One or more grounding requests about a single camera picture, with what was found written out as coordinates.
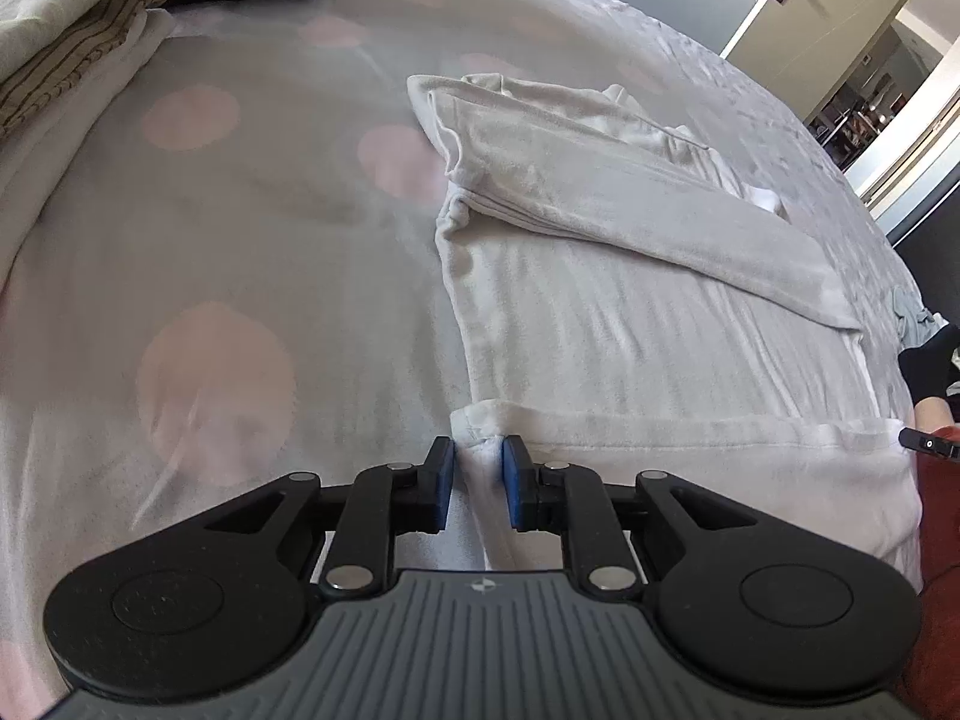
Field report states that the black sock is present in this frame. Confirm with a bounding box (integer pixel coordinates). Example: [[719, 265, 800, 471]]
[[896, 324, 960, 400]]

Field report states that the person's bare leg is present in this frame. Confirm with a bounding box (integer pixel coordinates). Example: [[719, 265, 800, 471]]
[[913, 396, 959, 432]]

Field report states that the white folded cloth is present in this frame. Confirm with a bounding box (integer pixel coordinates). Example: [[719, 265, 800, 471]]
[[0, 7, 177, 293], [0, 0, 130, 76]]

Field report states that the black sliding wardrobe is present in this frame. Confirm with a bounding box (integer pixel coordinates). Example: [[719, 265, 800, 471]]
[[885, 169, 960, 301]]

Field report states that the cream bedroom door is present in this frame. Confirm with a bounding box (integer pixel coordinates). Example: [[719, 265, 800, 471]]
[[720, 0, 938, 125]]

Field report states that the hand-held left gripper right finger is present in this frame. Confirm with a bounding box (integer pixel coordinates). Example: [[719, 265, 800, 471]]
[[501, 435, 826, 602]]

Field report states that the pink dotted white bed sheet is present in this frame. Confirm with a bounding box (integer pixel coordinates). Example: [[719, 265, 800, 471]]
[[0, 0, 927, 706]]

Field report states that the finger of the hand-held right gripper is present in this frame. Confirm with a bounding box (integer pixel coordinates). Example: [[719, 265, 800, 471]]
[[898, 426, 960, 462]]

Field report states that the white long-sleeve shirt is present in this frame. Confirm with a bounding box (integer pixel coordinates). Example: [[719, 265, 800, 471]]
[[405, 71, 927, 593]]

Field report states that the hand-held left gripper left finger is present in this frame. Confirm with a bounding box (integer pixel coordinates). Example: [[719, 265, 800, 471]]
[[135, 435, 457, 602]]

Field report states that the striped beige folded cloth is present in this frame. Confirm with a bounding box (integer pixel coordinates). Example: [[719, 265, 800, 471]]
[[0, 0, 182, 137]]

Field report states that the light blue garment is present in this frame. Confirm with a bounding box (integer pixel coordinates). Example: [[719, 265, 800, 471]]
[[891, 286, 950, 346]]

